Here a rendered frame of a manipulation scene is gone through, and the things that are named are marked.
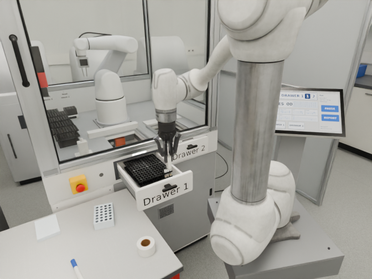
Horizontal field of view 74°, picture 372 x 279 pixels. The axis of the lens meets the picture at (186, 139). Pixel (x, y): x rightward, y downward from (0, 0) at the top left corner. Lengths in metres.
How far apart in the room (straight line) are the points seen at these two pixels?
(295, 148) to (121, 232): 1.21
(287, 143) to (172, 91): 1.02
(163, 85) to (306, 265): 0.80
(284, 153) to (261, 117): 1.24
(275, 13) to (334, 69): 1.89
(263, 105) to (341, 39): 1.80
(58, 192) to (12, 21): 0.73
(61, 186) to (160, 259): 0.60
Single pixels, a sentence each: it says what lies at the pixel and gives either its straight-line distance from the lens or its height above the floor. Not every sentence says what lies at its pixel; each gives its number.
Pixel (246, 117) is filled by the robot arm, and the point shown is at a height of 1.38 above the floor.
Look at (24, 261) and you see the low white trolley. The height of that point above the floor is 0.76.
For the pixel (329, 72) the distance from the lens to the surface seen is 2.38.
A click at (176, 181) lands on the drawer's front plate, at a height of 0.90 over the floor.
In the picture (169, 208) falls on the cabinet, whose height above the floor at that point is 0.48.
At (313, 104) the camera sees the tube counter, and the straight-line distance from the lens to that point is 1.74.
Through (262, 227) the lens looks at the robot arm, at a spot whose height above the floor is 1.07.
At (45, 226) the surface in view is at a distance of 1.30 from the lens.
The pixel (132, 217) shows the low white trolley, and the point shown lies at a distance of 1.23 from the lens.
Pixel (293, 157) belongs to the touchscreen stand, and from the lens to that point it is 1.84.
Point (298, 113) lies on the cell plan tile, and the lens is 1.69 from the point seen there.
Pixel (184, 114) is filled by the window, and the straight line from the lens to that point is 1.46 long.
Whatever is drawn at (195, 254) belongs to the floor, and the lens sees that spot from 2.06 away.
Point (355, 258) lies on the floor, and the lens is 2.37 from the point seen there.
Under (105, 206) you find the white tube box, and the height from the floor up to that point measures 0.79.
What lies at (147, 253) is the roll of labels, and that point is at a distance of 1.05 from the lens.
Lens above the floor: 1.57
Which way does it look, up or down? 25 degrees down
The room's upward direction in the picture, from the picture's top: 1 degrees counter-clockwise
